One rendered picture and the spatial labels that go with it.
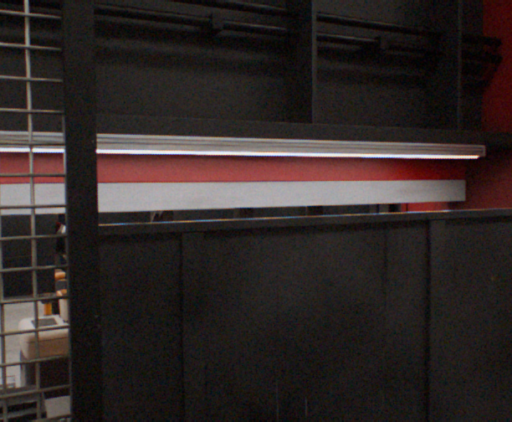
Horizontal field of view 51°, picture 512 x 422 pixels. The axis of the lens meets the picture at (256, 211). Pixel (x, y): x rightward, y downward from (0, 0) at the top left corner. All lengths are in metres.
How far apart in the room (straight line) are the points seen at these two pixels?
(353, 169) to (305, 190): 0.16
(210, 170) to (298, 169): 0.24
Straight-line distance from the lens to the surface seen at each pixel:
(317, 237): 0.85
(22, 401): 1.02
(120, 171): 1.21
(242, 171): 1.30
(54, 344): 2.41
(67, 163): 0.46
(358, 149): 1.22
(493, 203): 1.66
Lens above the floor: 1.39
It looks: 3 degrees down
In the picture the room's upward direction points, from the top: 1 degrees counter-clockwise
